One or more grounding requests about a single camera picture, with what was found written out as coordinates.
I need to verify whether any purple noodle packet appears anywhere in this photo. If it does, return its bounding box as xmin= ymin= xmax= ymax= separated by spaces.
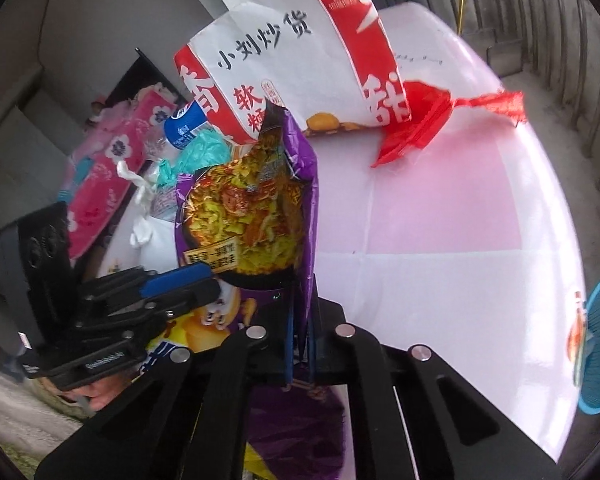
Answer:
xmin=174 ymin=105 xmax=353 ymax=480

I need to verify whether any white plastic bag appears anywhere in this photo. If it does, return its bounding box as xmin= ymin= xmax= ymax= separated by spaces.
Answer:
xmin=116 ymin=160 xmax=157 ymax=248

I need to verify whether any person's left hand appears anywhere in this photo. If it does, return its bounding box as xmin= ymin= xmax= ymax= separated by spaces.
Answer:
xmin=70 ymin=375 xmax=138 ymax=413

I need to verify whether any concrete step block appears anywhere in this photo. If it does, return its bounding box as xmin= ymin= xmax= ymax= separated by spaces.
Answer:
xmin=484 ymin=35 xmax=526 ymax=77

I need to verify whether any white red patterned table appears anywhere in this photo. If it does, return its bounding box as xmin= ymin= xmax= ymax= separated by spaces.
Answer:
xmin=105 ymin=2 xmax=588 ymax=480

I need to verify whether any pink printed blanket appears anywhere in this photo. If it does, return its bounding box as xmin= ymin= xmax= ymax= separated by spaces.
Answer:
xmin=60 ymin=85 xmax=181 ymax=261

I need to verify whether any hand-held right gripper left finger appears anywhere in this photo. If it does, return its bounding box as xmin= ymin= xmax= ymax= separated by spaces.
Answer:
xmin=34 ymin=290 xmax=296 ymax=480

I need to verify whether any black flat board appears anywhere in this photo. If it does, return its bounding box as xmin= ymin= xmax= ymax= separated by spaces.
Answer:
xmin=100 ymin=48 xmax=188 ymax=111

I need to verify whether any plastic bottle blue label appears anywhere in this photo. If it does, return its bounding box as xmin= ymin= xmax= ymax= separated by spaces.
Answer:
xmin=142 ymin=100 xmax=212 ymax=171

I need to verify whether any teal plastic bag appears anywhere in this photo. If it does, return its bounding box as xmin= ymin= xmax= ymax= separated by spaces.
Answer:
xmin=155 ymin=122 xmax=233 ymax=196

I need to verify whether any yellow snack packet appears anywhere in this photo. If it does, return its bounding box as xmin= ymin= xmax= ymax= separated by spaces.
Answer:
xmin=139 ymin=280 xmax=261 ymax=378

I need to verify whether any white red snack bag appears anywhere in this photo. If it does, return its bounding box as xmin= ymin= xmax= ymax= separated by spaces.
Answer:
xmin=174 ymin=0 xmax=413 ymax=147

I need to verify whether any metal railing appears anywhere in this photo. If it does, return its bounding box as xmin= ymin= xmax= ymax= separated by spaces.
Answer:
xmin=410 ymin=0 xmax=600 ymax=281

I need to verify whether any red plastic bag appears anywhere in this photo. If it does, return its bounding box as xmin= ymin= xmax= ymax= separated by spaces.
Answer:
xmin=370 ymin=79 xmax=527 ymax=168

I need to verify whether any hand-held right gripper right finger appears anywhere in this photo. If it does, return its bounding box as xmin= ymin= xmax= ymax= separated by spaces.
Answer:
xmin=300 ymin=280 xmax=563 ymax=480

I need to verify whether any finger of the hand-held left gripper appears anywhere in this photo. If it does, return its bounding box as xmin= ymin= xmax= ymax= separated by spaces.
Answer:
xmin=79 ymin=264 xmax=215 ymax=307
xmin=74 ymin=280 xmax=222 ymax=332

